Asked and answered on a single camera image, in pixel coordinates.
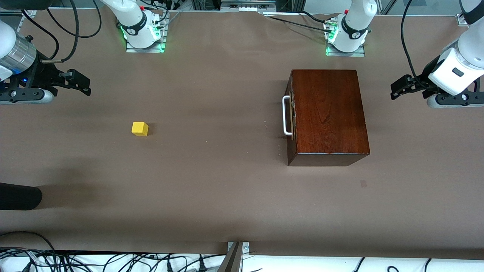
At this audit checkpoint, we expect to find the short black base cable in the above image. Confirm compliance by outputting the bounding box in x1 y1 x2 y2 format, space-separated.
301 11 329 24

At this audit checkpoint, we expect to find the dark brown wooden cabinet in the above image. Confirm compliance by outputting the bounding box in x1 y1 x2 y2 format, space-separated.
286 69 371 167

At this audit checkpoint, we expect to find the black hanging loop cable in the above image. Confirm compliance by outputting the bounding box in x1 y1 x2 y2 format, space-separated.
46 0 102 39

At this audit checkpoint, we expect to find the thin black curved cable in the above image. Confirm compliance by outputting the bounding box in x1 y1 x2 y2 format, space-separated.
21 9 60 60

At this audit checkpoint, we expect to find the dark grey metal post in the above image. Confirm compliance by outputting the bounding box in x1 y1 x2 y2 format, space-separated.
217 242 244 272

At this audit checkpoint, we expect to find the yellow wooden block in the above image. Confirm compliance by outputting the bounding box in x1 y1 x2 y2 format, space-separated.
131 122 149 137

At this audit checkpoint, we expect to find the black cable with metal plug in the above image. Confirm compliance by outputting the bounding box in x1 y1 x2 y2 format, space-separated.
41 0 81 63

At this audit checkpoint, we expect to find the silver metal bracket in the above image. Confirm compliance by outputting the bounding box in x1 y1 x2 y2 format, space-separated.
227 241 250 257

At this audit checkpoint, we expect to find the black rounded object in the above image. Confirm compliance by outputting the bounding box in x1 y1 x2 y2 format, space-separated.
0 182 43 211

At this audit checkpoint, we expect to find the light wood drawer white handle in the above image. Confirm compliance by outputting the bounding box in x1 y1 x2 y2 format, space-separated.
282 91 298 141

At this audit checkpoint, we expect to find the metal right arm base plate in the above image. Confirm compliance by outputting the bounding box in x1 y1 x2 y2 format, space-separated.
126 26 167 54

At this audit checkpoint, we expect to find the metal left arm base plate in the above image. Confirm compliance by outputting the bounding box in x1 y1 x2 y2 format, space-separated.
325 42 366 57

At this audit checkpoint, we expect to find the black arched floor cable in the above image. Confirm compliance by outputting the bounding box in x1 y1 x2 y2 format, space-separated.
0 231 56 253

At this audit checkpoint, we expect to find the tangled black floor cable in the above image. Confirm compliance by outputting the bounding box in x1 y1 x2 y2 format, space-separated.
0 247 227 272

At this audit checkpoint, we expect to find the grey power strip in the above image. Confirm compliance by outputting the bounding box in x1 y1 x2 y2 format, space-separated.
220 0 277 12

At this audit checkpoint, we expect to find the black right base cable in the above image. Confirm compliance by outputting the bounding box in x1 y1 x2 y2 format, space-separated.
150 0 171 29

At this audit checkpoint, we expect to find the long black base cable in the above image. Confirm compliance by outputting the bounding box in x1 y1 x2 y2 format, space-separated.
269 16 334 34

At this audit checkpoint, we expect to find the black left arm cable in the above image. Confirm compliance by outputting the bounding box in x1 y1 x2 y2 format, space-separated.
400 0 431 90

